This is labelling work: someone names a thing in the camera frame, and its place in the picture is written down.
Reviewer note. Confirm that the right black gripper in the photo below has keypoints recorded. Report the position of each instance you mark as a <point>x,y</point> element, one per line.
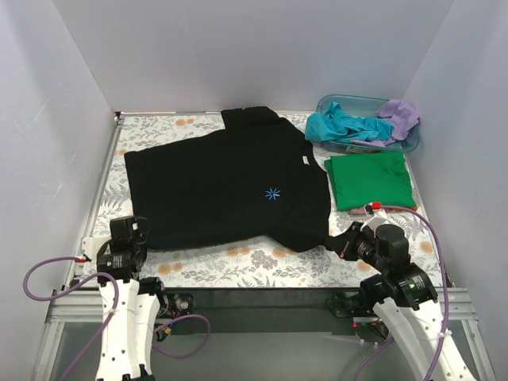
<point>350,243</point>

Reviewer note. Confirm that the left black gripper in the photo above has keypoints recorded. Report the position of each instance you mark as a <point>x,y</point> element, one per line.
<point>116,246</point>

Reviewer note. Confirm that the black t shirt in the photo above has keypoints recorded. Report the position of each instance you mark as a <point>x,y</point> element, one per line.
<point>255,177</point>

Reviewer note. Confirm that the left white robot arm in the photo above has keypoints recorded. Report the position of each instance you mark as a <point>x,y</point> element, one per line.
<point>130,306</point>

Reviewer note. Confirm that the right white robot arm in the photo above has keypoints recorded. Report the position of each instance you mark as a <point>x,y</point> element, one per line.
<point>404,298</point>

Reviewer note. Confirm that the orange patterned folded cloth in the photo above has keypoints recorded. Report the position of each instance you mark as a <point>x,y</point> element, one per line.
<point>401,209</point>

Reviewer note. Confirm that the folded green t shirt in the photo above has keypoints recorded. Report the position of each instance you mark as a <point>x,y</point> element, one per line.
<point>359,179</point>

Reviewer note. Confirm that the floral table mat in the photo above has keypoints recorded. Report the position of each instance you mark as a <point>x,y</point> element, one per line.
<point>259,262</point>

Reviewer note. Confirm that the teal t shirt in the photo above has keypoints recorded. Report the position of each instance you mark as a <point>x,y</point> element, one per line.
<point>335,125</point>

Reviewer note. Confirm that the teal plastic basket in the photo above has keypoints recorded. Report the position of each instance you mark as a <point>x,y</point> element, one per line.
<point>364,107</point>

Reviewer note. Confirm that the lavender t shirt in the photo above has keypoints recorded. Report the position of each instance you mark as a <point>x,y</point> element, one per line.
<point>402,115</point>

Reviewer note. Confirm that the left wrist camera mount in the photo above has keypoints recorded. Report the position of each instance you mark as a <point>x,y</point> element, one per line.
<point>123,228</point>

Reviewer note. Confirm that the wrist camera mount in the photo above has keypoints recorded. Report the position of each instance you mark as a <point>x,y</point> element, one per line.
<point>123,228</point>
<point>377,216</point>

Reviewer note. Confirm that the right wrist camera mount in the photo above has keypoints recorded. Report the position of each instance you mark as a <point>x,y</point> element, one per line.
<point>377,216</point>

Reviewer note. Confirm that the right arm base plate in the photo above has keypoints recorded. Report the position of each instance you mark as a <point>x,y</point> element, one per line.
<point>347,305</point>

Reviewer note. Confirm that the aluminium front rail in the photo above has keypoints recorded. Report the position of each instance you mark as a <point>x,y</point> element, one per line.
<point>87,304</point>

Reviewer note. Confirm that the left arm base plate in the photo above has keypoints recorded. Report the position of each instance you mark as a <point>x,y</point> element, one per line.
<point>175,305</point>

